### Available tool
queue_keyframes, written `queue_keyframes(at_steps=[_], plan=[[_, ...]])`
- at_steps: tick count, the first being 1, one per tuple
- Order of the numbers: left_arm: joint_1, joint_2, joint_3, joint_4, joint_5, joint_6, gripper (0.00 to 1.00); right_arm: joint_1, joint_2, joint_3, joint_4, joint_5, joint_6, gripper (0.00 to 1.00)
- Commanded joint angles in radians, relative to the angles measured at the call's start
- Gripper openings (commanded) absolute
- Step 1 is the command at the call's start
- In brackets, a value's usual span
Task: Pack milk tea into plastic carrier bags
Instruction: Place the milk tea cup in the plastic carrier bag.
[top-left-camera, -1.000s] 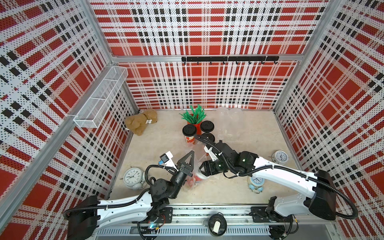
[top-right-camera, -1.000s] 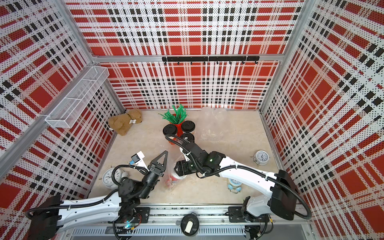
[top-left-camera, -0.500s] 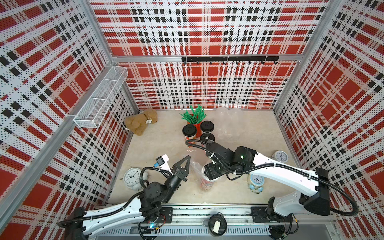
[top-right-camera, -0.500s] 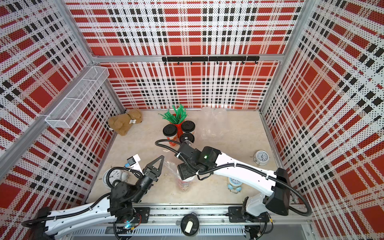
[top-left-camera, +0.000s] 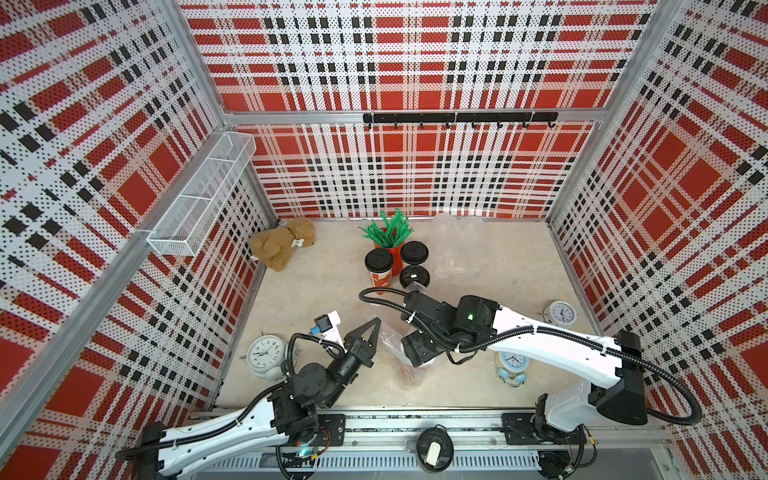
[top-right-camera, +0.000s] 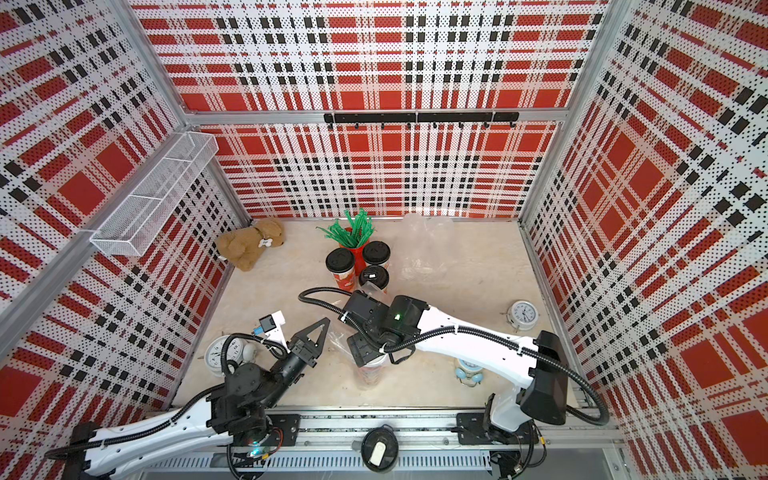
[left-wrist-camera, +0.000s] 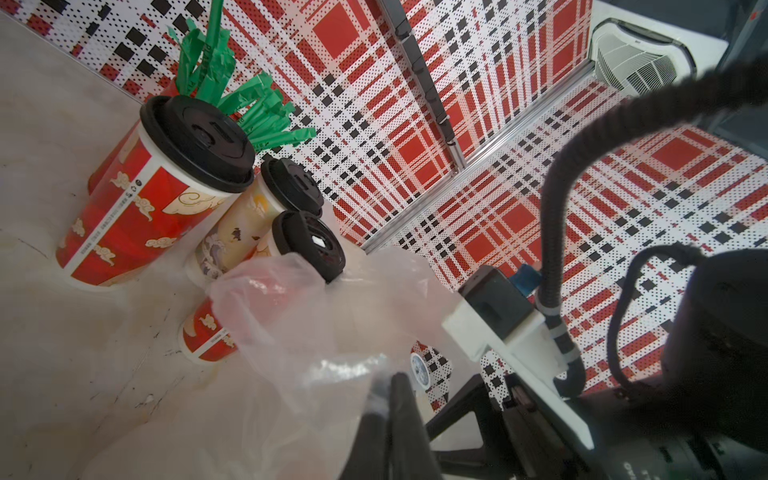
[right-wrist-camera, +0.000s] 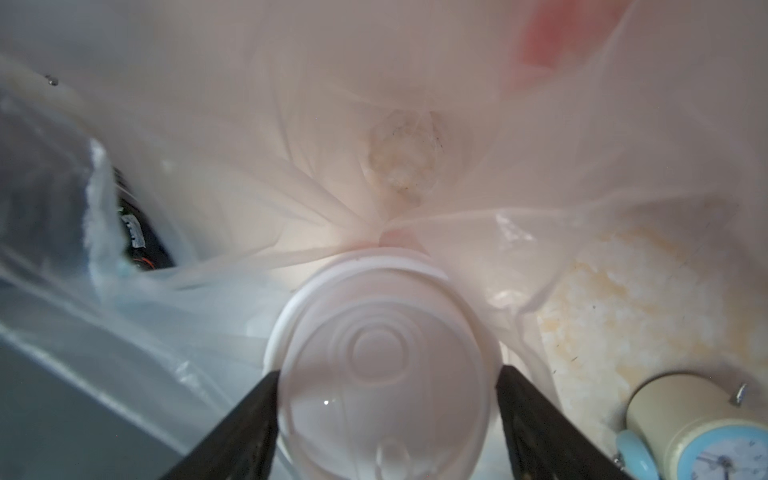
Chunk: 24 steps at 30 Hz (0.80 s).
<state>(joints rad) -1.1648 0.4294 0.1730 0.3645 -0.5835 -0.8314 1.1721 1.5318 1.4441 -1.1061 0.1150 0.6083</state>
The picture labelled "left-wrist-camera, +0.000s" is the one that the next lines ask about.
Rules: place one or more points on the white alarm clock right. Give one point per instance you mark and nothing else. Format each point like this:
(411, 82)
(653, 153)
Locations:
(420, 371)

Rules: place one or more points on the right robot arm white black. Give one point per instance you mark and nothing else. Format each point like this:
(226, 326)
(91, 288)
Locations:
(703, 417)

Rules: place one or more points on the black hook rail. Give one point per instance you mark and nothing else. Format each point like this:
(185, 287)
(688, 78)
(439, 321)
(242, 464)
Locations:
(395, 15)

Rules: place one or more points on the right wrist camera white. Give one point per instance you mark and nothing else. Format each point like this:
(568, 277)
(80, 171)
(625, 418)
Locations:
(495, 311)

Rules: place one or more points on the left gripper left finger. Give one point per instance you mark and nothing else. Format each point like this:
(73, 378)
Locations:
(369, 455)

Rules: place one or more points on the clear plastic carrier bag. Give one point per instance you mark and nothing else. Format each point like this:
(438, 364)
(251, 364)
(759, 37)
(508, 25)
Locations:
(290, 409)

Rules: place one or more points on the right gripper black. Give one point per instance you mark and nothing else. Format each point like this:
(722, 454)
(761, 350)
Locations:
(518, 442)

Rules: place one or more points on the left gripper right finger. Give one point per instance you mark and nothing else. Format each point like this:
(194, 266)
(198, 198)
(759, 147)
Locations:
(411, 456)

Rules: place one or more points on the black lid red cup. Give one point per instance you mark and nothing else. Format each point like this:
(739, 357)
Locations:
(299, 253)
(184, 159)

